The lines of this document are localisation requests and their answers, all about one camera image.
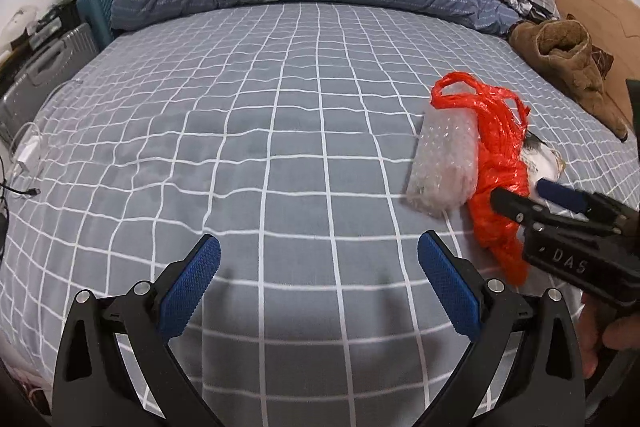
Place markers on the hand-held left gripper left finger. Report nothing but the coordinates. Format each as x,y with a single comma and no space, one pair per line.
190,287

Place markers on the red plastic bag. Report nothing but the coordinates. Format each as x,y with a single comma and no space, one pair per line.
500,147

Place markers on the silver printed packet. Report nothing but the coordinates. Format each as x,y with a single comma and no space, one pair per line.
545,159

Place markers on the brown fleece garment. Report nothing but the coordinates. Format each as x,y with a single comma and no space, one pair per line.
560,52

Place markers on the grey checked bed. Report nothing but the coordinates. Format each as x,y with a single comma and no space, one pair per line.
300,157

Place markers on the black boxes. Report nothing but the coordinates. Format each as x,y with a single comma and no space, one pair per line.
47,27

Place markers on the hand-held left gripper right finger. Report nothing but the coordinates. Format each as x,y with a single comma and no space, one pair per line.
450,292

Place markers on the wooden headboard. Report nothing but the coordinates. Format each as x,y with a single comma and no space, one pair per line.
600,7

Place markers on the dark plaid cloth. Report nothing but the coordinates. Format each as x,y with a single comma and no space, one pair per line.
601,59

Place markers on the person's right hand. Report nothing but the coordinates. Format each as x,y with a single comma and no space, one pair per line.
592,332

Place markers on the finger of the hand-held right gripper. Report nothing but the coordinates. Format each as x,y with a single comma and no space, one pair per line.
560,194
515,207

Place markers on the grey suitcase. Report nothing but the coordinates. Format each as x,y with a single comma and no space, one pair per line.
45,72

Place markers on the bubble wrap packet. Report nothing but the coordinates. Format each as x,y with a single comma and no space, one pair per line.
440,167

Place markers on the white charger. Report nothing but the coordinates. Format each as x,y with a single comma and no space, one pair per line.
27,154

